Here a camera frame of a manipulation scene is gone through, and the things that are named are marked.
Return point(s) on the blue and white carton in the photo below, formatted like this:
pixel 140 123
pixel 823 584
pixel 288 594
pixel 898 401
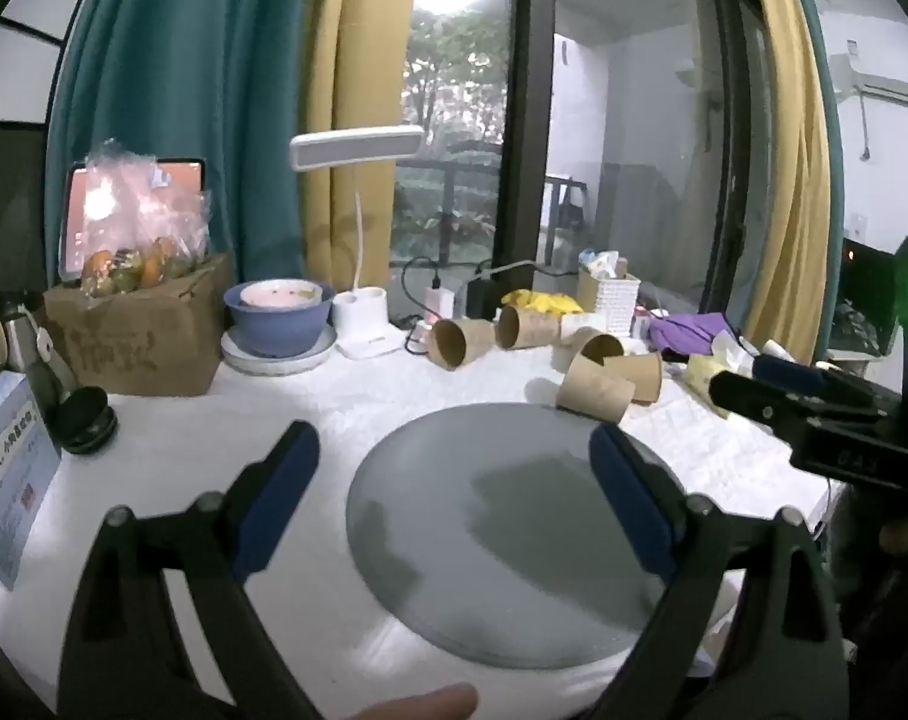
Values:
pixel 11 480

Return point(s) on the dark laptop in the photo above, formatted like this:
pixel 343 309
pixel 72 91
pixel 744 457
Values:
pixel 866 292

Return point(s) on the grey round plate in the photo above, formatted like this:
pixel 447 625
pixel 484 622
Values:
pixel 461 510

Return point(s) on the pale yellow packet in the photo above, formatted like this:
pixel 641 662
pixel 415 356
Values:
pixel 705 382

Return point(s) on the yellow cloth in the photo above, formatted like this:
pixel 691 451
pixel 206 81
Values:
pixel 547 304

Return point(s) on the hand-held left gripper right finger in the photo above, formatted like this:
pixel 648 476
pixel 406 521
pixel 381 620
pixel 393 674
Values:
pixel 626 495

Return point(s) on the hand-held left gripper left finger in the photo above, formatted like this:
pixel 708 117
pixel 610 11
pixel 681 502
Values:
pixel 274 510

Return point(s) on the black power adapter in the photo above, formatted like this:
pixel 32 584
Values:
pixel 482 298

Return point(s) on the tablet screen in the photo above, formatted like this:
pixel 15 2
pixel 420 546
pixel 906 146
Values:
pixel 187 180

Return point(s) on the yellow curtain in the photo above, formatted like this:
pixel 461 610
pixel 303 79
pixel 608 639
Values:
pixel 356 52
pixel 787 165

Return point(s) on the plastic bag of fruit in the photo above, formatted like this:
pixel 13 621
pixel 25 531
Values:
pixel 142 225

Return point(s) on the white woven basket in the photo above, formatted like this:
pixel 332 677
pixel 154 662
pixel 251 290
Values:
pixel 611 304

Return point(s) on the purple cloth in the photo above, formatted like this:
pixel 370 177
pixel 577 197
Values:
pixel 686 331

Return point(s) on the person's left hand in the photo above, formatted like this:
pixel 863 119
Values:
pixel 424 705

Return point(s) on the blue bowl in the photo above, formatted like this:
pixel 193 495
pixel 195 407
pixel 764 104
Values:
pixel 277 330

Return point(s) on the black round lid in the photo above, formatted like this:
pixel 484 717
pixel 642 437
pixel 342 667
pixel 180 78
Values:
pixel 90 420

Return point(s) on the white power strip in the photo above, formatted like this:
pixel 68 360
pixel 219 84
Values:
pixel 439 304

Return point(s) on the steel thermos flask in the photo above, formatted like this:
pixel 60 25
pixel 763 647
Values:
pixel 30 360

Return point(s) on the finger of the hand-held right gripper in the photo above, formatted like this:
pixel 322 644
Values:
pixel 787 373
pixel 769 399

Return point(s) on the white air conditioner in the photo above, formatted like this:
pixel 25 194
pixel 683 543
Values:
pixel 885 79

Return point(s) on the white desk lamp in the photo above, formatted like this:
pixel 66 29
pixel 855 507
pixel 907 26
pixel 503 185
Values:
pixel 360 146

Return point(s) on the white plate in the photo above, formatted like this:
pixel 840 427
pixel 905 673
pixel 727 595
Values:
pixel 274 365

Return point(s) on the teal curtain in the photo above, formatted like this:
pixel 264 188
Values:
pixel 176 90

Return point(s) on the cardboard box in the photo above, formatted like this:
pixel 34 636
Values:
pixel 146 337

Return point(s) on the black window frame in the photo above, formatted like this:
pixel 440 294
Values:
pixel 529 90

